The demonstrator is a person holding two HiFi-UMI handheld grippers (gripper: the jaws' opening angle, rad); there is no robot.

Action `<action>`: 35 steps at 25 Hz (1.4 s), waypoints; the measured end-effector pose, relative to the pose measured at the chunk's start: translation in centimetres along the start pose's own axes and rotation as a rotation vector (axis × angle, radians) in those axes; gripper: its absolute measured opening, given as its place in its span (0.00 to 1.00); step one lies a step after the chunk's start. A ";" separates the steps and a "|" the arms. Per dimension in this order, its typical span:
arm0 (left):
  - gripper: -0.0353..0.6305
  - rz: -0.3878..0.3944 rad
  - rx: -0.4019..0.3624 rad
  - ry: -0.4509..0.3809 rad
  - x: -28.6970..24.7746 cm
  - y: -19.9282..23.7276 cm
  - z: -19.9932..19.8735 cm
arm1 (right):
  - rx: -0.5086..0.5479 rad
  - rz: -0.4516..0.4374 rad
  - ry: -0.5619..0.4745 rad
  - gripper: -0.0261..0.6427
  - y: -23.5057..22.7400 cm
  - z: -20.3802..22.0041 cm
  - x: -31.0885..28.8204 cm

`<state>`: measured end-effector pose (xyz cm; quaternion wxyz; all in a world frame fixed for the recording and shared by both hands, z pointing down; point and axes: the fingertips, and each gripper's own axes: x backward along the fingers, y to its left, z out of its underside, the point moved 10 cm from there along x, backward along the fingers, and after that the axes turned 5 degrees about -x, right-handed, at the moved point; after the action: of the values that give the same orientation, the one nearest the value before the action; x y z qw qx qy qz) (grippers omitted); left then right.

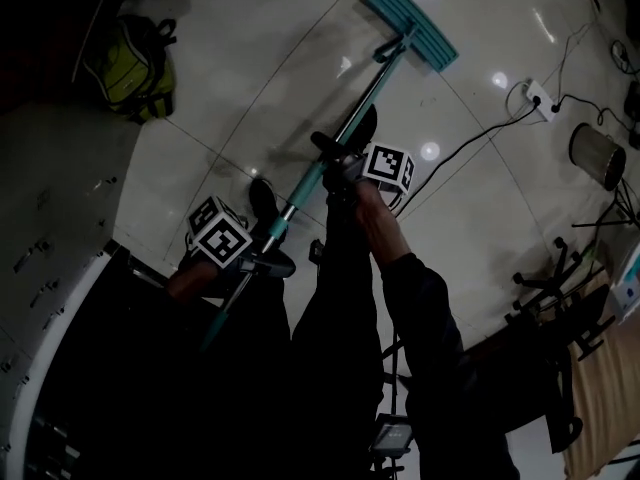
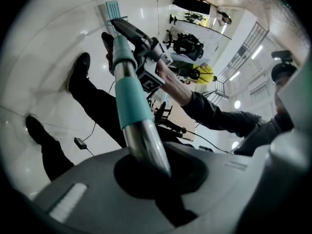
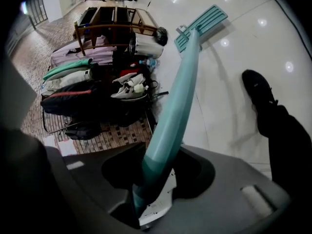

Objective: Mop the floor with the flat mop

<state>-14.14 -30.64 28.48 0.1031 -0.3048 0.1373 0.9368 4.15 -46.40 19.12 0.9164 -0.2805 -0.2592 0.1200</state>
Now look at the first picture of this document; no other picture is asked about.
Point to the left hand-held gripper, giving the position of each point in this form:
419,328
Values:
220,240

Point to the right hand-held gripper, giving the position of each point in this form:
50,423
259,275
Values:
385,165

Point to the teal mop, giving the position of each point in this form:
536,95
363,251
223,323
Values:
410,28

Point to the person's left forearm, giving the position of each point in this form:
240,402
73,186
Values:
192,280

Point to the person's right forearm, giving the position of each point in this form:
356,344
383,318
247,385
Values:
382,228

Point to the person's left black shoe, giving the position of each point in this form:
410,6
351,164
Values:
262,203

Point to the person's black trousers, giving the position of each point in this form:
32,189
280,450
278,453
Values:
340,318

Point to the black waist-mounted device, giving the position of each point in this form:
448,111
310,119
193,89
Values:
392,435

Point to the yellow-green backpack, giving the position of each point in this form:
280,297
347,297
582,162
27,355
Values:
130,73

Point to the white power strip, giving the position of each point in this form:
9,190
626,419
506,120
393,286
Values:
542,100

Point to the grey metal locker cabinet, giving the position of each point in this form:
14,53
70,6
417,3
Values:
45,208

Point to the metal mesh waste bin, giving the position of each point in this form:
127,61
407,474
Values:
595,153

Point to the black office chair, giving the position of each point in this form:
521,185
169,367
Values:
560,293

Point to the black tripod stand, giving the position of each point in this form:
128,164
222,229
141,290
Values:
610,224

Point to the white and blue carton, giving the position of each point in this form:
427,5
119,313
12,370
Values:
629,288

